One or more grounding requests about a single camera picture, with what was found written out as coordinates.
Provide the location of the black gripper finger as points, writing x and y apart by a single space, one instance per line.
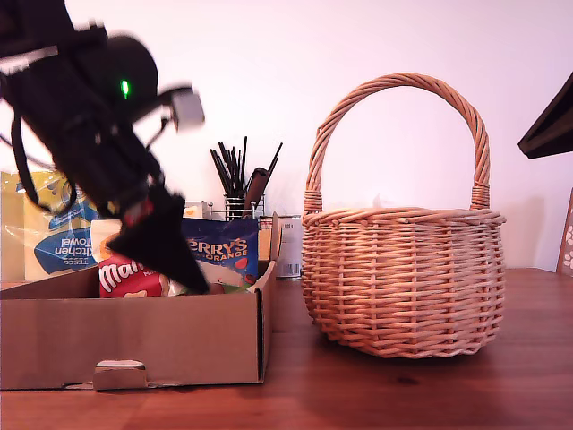
172 224
143 244
555 130

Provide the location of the blue Terry's orange eggs bag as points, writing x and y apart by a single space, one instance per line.
224 246

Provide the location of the white green Galaxy eggs bag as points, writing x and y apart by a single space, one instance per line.
224 275

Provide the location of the white Porlex box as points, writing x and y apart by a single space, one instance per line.
201 210

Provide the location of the brown cardboard box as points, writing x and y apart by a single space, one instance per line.
134 336

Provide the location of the red Maltesers bunnies bag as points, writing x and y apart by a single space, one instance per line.
121 280

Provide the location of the thin black stick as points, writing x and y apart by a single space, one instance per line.
227 168
243 165
218 172
274 159

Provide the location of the cream labelled carton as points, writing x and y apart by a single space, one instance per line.
265 242

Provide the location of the yellow kitchen towel pack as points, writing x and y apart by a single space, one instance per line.
45 255

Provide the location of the brown paw print board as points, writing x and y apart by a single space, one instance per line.
566 242

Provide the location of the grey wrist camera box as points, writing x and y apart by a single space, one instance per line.
188 109

